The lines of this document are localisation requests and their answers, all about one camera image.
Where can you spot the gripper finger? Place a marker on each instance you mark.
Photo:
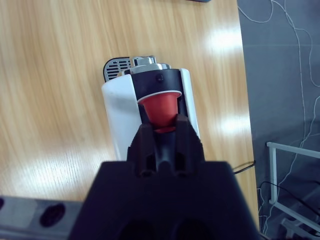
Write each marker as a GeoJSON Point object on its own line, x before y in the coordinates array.
{"type": "Point", "coordinates": [142, 150]}
{"type": "Point", "coordinates": [188, 150]}

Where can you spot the red coffee capsule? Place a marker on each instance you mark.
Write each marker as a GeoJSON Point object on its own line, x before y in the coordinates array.
{"type": "Point", "coordinates": [160, 107]}

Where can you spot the white capsule coffee machine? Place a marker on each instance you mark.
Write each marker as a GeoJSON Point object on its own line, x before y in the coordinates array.
{"type": "Point", "coordinates": [117, 105]}

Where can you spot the metal drip tray grate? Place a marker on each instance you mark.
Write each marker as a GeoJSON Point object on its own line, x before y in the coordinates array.
{"type": "Point", "coordinates": [115, 70]}

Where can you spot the white rack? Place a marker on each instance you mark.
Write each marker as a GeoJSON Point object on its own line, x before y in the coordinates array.
{"type": "Point", "coordinates": [272, 170]}

